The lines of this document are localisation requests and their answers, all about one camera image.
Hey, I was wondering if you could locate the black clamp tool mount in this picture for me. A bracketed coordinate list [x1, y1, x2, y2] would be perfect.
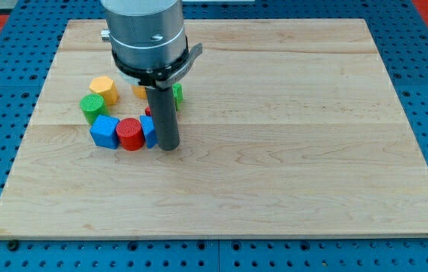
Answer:
[112, 43, 203, 89]

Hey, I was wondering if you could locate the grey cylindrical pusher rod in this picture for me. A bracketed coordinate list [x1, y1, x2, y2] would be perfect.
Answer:
[146, 87, 180, 151]

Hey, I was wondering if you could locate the yellow heart block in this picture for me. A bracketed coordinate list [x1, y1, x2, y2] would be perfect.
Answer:
[131, 85, 147, 100]

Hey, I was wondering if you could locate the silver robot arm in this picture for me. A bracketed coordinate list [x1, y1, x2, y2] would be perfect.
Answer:
[100, 0, 203, 150]

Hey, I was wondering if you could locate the red block behind rod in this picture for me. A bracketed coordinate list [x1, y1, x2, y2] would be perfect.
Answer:
[145, 107, 152, 116]

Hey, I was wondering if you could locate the green block behind rod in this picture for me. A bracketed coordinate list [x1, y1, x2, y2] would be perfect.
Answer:
[173, 83, 183, 111]

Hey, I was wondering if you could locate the blue block behind rod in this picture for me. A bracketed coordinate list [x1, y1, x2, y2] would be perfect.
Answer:
[140, 116, 158, 149]

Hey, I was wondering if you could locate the red cylinder block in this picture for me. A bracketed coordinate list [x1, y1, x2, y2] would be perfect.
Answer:
[115, 118, 145, 151]

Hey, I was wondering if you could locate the yellow hexagon block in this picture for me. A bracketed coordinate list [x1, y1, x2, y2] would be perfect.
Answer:
[89, 76, 119, 106]

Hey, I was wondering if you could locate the blue cube block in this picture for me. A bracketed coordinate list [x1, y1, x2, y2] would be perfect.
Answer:
[90, 115, 119, 149]

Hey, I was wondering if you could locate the green cylinder block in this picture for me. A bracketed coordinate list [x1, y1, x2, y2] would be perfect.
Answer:
[79, 94, 109, 125]

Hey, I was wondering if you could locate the wooden board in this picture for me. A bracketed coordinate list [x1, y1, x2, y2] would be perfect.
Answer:
[0, 19, 428, 240]

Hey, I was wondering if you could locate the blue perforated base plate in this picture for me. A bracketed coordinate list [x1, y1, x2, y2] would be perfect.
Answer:
[0, 0, 428, 271]

